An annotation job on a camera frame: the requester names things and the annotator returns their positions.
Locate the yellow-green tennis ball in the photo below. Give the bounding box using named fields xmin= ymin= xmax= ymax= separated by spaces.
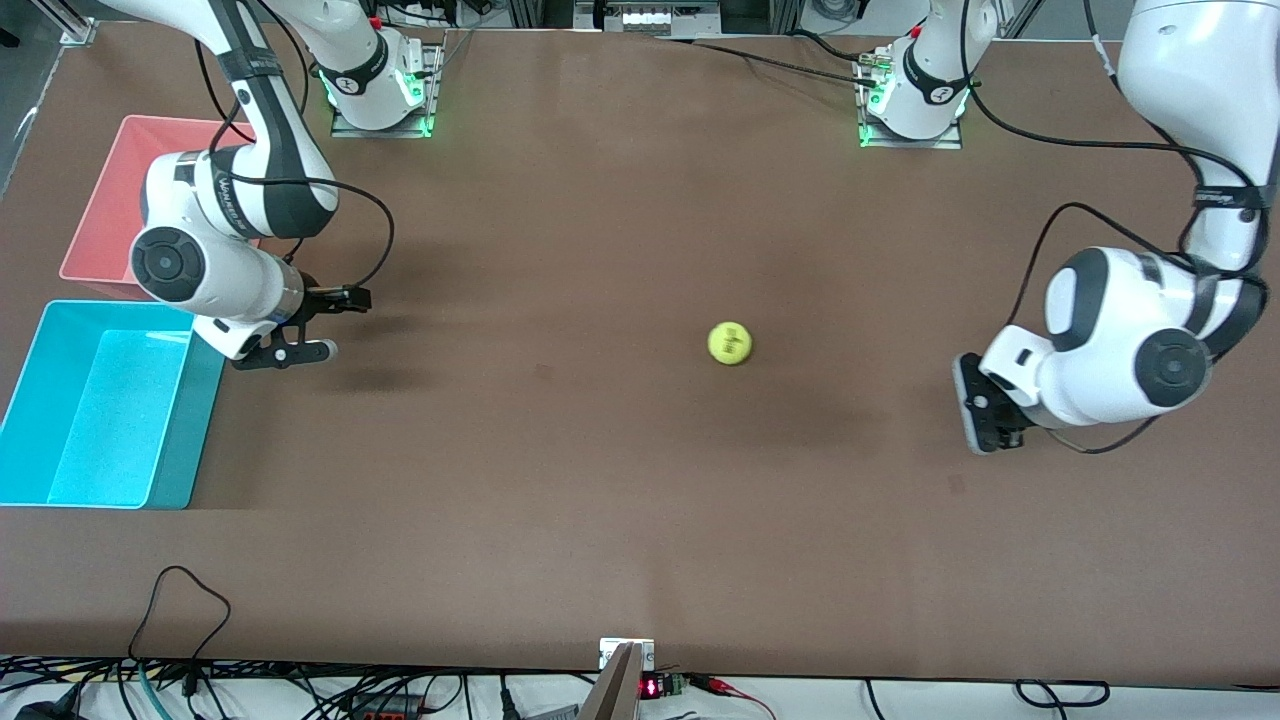
xmin=707 ymin=321 xmax=754 ymax=367

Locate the blue plastic bin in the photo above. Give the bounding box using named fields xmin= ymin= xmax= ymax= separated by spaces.
xmin=0 ymin=300 xmax=226 ymax=511

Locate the pink plastic bin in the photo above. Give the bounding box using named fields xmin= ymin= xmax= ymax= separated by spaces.
xmin=60 ymin=115 xmax=261 ymax=301

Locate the white device with lights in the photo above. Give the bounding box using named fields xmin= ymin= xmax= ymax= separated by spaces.
xmin=575 ymin=0 xmax=723 ymax=36

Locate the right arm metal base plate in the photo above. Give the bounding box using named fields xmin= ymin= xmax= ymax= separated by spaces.
xmin=330 ymin=40 xmax=441 ymax=139

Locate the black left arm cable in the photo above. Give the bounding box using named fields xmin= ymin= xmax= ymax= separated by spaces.
xmin=960 ymin=0 xmax=1271 ymax=456

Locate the thin black looped cable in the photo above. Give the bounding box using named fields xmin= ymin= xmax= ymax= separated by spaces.
xmin=128 ymin=566 xmax=233 ymax=669

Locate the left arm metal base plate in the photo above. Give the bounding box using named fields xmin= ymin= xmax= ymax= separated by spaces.
xmin=855 ymin=50 xmax=964 ymax=151

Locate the aluminium frame corner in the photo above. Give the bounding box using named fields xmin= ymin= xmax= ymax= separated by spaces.
xmin=30 ymin=0 xmax=98 ymax=46

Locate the flat black cable loop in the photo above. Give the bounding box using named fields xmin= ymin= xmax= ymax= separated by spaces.
xmin=1015 ymin=680 xmax=1111 ymax=707

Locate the short black table cable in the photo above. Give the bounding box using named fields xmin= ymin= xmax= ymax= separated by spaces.
xmin=790 ymin=30 xmax=869 ymax=65

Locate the long black table cable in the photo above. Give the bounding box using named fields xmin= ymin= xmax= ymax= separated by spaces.
xmin=660 ymin=36 xmax=881 ymax=85

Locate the red clip wire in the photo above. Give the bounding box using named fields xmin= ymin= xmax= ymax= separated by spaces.
xmin=690 ymin=675 xmax=776 ymax=720

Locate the silver camera mount bracket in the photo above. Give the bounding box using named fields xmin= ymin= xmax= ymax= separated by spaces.
xmin=600 ymin=638 xmax=656 ymax=671

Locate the grey camera mount bar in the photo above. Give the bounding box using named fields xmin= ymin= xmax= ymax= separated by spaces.
xmin=578 ymin=642 xmax=643 ymax=720

